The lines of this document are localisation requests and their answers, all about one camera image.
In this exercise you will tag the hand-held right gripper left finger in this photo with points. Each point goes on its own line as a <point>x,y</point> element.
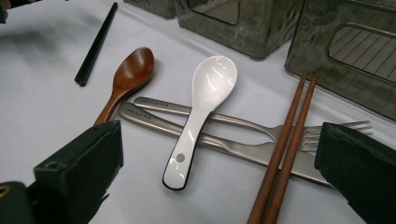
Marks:
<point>81,165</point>

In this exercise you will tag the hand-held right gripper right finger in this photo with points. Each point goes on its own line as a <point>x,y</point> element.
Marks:
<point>364,174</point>

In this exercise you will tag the brown wooden chopstick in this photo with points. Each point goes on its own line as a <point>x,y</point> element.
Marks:
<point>280,146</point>
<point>295,149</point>

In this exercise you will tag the brown wooden spoon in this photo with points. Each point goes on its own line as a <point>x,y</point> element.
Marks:
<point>132,71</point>

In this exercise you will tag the black chopstick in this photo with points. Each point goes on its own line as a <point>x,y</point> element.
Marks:
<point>95,46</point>

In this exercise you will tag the metal fork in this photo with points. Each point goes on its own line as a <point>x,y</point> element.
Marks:
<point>236,121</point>

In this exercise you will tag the white ceramic spoon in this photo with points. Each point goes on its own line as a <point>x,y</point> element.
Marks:
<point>213,81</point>

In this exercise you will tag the transparent grey plastic bin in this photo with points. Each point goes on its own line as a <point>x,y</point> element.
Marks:
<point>155,7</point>
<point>255,34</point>
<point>314,53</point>

